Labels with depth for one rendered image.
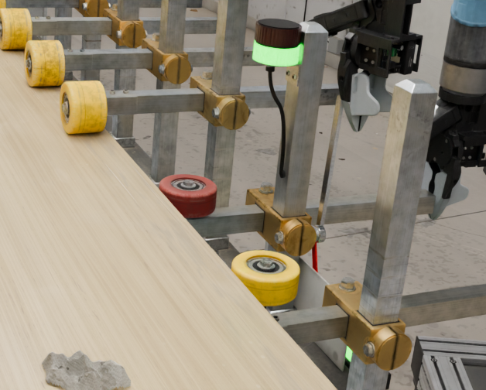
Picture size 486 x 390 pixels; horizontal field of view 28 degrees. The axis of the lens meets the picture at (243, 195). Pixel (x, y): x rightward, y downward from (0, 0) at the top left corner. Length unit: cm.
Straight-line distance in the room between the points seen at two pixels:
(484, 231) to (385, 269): 258
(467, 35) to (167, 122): 61
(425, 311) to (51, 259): 48
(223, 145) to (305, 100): 29
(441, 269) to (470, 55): 194
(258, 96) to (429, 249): 194
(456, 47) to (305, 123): 28
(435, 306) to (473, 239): 235
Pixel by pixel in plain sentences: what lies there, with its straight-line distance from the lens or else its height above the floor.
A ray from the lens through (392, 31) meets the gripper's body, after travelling 133.
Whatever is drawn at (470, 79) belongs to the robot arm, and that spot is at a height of 105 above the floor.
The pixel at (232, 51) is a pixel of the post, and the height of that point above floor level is 104.
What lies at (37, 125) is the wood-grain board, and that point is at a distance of 156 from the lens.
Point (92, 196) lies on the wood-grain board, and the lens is 130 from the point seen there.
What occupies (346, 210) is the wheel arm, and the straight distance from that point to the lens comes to 146.
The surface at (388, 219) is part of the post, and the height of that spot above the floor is 98.
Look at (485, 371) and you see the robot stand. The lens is 240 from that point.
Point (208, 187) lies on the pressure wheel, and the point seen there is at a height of 91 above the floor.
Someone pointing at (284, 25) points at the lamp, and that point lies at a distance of 126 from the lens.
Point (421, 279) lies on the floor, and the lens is 325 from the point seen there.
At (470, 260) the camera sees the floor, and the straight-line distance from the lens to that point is 345.
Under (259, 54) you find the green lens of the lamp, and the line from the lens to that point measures 126.
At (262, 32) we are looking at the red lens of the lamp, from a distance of 125.
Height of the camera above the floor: 141
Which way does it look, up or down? 22 degrees down
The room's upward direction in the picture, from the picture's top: 6 degrees clockwise
